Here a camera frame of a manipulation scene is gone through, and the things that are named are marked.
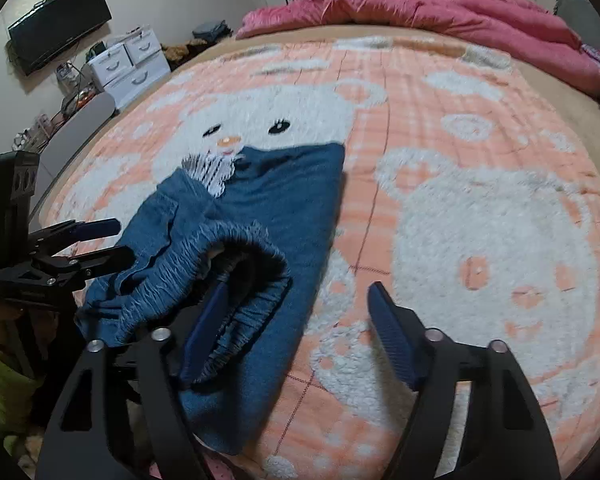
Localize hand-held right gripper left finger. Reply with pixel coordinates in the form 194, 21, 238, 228
35, 281, 231, 480

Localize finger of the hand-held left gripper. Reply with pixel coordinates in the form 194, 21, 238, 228
40, 246, 136, 279
27, 217, 122, 257

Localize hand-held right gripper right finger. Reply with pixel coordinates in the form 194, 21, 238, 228
367, 281, 563, 480

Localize blue denim pants lace hem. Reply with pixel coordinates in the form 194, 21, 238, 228
75, 141, 348, 456

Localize grey rounded board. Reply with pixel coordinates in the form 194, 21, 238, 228
35, 91, 116, 186

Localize peach bear printed blanket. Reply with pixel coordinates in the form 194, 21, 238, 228
40, 35, 600, 480

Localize white drawer unit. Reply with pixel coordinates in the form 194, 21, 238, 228
87, 27, 171, 111

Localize dark brown plush toys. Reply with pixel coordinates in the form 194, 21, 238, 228
162, 40, 203, 63

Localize stack of folded clothes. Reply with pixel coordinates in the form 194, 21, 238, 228
192, 20, 231, 41

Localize pink comforter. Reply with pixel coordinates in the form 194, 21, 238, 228
235, 0, 600, 98

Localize grey pillow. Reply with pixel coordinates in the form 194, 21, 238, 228
552, 0, 600, 61

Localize black wall television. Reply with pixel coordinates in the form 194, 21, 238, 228
7, 0, 113, 77

